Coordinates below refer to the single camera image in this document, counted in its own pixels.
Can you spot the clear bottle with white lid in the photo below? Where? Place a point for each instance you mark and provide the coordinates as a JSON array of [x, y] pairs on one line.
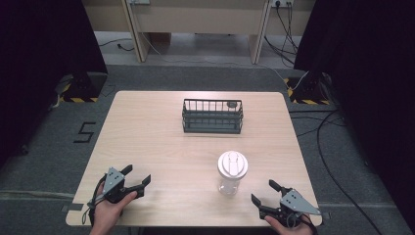
[[232, 171]]

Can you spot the white wall socket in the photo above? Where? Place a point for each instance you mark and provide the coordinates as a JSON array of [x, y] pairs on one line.
[[282, 2]]

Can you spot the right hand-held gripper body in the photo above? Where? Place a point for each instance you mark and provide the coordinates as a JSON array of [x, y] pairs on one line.
[[292, 204]]

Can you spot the black stand base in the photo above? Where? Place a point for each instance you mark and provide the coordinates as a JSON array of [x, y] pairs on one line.
[[308, 87], [85, 85]]

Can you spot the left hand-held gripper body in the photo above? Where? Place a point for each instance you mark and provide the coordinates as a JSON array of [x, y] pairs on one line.
[[114, 181]]

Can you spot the person's right hand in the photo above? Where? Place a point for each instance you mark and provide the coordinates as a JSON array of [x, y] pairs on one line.
[[287, 228]]

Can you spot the person's left hand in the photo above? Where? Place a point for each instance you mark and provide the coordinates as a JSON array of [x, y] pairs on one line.
[[109, 210]]

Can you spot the black curtain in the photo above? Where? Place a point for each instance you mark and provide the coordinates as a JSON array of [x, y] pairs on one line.
[[372, 81], [42, 65]]

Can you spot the yellow black hazard tape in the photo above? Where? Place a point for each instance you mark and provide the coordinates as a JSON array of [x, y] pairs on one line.
[[78, 99], [310, 102]]

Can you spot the dark round disc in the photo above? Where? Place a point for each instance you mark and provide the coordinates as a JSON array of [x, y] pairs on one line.
[[232, 104]]

